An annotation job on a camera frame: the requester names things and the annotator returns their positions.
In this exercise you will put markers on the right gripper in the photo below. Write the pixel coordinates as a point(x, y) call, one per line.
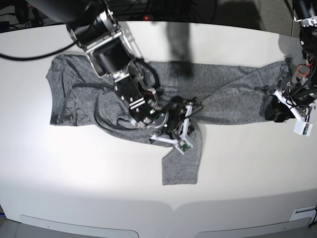
point(175, 120)

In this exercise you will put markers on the grey long-sleeve T-shirt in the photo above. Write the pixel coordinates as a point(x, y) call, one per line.
point(223, 95)

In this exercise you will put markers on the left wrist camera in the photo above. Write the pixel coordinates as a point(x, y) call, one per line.
point(303, 128)

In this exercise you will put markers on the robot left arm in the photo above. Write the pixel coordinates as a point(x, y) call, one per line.
point(304, 12)

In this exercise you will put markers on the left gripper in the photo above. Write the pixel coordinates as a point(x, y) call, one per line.
point(297, 103)

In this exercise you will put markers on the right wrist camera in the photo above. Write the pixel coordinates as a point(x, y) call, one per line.
point(183, 145)

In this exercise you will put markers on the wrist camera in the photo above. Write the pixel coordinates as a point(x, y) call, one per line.
point(183, 145)
point(303, 128)

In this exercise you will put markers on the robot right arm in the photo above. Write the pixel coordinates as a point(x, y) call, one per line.
point(93, 28)

